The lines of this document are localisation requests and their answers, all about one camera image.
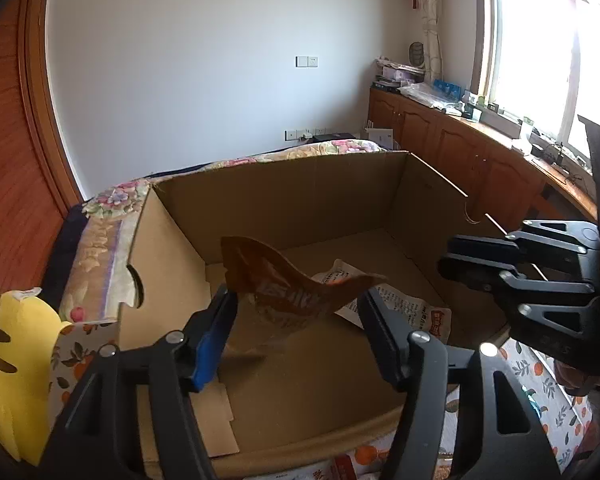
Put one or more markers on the window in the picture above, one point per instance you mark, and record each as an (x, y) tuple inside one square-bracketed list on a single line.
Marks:
[(530, 60)]

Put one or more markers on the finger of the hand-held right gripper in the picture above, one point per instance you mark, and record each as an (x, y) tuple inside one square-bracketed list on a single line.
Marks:
[(467, 274), (480, 247)]

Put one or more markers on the clear plastic bag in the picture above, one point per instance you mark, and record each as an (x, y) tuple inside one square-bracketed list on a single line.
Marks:
[(427, 95)]

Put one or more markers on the dark oval ornament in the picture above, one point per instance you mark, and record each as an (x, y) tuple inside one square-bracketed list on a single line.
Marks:
[(416, 53)]

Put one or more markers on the patterned curtain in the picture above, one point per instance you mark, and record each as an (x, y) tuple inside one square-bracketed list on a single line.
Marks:
[(430, 10)]

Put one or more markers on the stack of papers and boxes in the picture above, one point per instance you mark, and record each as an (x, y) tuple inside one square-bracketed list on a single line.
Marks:
[(397, 75)]

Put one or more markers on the blue box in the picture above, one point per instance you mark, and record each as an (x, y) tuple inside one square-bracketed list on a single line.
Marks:
[(447, 88)]

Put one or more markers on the brown snack packet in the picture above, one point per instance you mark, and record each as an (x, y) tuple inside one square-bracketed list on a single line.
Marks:
[(280, 300)]

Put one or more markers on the flat black box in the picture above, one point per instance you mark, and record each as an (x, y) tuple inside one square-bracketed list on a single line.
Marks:
[(332, 137)]

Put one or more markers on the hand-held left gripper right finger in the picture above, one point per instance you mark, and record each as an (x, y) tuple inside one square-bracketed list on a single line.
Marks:
[(380, 335)]

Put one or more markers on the white carton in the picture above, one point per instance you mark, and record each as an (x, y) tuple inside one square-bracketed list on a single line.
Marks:
[(380, 137)]

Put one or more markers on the person's right hand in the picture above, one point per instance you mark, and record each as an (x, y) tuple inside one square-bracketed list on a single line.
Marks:
[(572, 377)]

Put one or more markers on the orange print bedsheet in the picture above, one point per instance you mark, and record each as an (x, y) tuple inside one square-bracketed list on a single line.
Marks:
[(560, 425)]

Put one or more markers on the red snack packet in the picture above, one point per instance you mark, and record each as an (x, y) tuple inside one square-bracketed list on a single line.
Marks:
[(347, 467)]

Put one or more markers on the white wall outlet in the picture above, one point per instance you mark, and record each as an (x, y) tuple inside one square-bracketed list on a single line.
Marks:
[(295, 134)]

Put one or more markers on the wooden cabinet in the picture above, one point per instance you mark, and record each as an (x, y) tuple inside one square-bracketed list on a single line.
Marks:
[(455, 145)]

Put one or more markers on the white printed snack packet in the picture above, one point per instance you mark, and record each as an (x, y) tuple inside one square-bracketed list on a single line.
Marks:
[(410, 310)]

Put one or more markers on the yellow plush pillow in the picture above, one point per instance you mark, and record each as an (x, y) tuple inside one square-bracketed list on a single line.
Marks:
[(15, 360)]

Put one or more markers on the white wall switch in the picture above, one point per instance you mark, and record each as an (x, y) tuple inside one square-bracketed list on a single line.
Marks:
[(306, 61)]

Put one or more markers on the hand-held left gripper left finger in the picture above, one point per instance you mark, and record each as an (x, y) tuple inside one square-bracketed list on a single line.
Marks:
[(207, 355)]

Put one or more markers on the wooden wardrobe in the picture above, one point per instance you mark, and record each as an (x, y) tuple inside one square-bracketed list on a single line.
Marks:
[(10, 160)]

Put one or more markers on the floral quilt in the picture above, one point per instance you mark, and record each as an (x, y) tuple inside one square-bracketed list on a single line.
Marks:
[(110, 200)]

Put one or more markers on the long white box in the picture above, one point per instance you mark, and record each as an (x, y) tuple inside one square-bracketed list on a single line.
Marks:
[(500, 122)]

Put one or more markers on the brown cardboard box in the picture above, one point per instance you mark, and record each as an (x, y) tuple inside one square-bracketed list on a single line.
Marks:
[(330, 200)]

